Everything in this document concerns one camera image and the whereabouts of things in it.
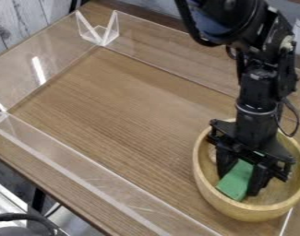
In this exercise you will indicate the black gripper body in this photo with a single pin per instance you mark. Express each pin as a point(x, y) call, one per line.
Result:
point(249, 137)

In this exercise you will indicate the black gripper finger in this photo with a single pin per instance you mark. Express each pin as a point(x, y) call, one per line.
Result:
point(225, 161)
point(259, 178)

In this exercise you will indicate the green rectangular block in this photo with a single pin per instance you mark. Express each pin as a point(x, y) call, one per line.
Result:
point(233, 184)

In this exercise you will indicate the clear acrylic barrier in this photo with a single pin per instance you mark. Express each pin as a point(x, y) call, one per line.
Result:
point(106, 96)

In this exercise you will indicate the black table leg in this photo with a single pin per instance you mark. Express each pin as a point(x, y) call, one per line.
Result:
point(37, 200)

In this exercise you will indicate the light wooden bowl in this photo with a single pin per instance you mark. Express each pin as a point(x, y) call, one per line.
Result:
point(275, 199)

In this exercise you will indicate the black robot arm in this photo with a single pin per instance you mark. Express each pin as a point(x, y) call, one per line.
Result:
point(253, 29)

